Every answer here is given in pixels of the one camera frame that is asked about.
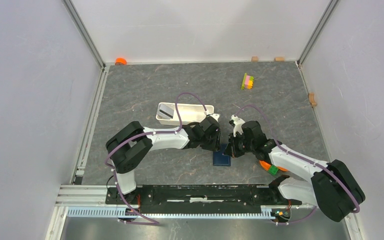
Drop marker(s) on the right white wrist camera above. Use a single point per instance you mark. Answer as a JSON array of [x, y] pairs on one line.
[[237, 124]]

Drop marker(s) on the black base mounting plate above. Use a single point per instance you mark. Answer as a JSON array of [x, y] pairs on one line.
[[205, 199]]

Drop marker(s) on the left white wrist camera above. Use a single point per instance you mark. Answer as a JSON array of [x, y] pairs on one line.
[[215, 116]]

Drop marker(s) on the wooden block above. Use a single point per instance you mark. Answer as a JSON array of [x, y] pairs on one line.
[[254, 59], [279, 59]]

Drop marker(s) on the orange plastic ring toy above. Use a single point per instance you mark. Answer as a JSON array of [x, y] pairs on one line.
[[267, 166]]

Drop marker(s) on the wooden block right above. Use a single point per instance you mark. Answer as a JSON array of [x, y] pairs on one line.
[[279, 59]]

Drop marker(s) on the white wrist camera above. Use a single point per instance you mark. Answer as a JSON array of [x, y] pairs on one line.
[[215, 116], [237, 124]]

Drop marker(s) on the orange round cap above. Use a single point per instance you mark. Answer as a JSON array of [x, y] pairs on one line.
[[120, 61]]

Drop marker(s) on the colourful toy block stack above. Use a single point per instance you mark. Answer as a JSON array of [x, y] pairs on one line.
[[247, 82]]

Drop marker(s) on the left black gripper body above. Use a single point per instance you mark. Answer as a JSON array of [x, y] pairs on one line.
[[211, 142]]

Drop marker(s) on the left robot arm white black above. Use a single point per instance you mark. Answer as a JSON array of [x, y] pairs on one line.
[[130, 145]]

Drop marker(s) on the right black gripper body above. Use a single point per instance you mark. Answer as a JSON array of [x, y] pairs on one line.
[[239, 145]]

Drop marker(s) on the green toy block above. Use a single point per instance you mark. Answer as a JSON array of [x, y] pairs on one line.
[[273, 170]]

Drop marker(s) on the white plastic tray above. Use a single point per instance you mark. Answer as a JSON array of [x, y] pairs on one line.
[[189, 113]]

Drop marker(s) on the curved wooden piece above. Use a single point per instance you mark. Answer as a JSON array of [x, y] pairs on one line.
[[312, 99]]

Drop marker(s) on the white cable comb rail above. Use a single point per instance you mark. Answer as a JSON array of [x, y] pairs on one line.
[[126, 213]]

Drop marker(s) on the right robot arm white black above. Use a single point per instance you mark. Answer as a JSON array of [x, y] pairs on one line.
[[330, 186]]

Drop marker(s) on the wooden block left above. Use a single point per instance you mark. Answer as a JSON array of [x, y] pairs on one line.
[[254, 59]]

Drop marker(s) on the blue card holder wallet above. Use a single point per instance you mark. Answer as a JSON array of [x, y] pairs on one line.
[[219, 159]]

